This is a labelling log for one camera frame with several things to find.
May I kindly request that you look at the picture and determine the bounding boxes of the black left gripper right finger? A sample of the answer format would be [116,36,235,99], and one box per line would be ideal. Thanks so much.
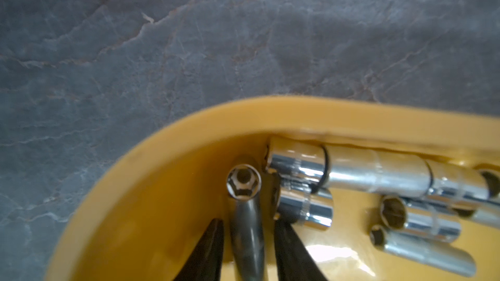
[274,220,327,281]

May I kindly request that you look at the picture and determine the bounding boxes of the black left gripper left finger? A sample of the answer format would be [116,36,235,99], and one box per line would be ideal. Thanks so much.
[174,219,225,281]

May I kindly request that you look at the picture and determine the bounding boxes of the chrome socket short lower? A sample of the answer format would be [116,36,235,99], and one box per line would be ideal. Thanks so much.
[272,180,334,231]

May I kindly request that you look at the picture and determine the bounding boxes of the yellow plastic storage box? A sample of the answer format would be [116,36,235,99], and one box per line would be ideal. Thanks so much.
[45,96,499,280]

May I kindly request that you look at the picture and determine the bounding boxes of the chrome socket short ribbed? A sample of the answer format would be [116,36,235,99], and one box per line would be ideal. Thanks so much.
[264,137,327,187]

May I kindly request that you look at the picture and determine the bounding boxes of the chrome socket bottom long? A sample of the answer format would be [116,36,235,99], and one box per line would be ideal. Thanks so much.
[380,196,462,243]

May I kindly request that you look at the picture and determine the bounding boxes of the chrome socket big central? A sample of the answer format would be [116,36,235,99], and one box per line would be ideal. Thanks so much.
[324,145,431,198]

